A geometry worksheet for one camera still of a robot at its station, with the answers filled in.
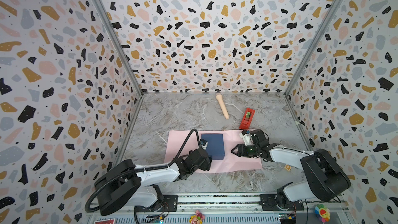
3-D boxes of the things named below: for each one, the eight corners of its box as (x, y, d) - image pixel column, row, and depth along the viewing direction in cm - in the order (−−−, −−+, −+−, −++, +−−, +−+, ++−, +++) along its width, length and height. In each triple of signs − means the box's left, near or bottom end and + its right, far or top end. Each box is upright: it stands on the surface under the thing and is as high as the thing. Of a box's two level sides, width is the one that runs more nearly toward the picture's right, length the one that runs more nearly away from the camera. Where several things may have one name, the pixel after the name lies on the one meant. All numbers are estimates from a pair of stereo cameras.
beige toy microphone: (225, 120, 109) (225, 117, 106) (215, 96, 123) (215, 93, 121) (230, 118, 109) (231, 115, 107) (220, 95, 124) (220, 92, 121)
